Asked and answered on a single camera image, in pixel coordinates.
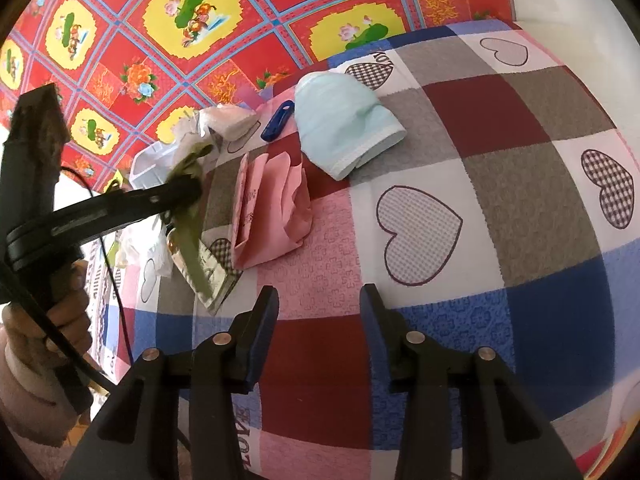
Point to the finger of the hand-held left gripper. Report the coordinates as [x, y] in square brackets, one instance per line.
[160, 197]

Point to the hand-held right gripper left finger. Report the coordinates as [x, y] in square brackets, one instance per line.
[262, 340]

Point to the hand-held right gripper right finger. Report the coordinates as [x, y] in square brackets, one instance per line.
[372, 330]

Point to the white foam box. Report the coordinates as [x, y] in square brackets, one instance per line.
[150, 165]

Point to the clear plastic bag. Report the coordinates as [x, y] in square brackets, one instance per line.
[142, 250]

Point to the green foil wrapper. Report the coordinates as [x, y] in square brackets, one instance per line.
[192, 255]

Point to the pink paper bag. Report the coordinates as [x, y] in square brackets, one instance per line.
[270, 220]

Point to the blue plastic clip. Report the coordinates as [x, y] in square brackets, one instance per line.
[276, 122]

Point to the pale blue cloth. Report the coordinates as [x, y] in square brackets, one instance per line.
[340, 120]

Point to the person's left hand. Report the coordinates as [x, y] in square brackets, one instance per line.
[70, 320]

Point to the checked heart blanket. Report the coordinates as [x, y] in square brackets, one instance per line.
[475, 185]

